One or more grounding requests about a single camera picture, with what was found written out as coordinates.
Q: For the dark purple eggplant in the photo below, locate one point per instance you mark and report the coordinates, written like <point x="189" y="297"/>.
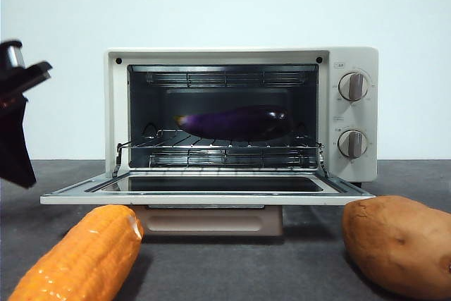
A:
<point x="232" y="123"/>

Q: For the cream Toshiba toaster oven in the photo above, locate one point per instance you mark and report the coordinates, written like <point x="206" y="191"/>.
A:
<point x="352" y="59"/>

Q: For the brown sweet potato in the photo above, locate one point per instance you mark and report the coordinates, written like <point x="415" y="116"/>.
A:
<point x="398" y="244"/>

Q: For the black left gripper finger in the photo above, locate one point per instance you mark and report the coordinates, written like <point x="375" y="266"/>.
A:
<point x="14" y="146"/>

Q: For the oven knob with white line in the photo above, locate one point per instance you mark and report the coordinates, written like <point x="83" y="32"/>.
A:
<point x="352" y="144"/>

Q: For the oven knob with upright bar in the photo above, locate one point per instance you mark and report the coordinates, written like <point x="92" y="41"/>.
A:
<point x="353" y="86"/>

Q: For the orange corn cob in wrap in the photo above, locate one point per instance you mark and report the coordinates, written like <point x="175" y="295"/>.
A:
<point x="84" y="258"/>

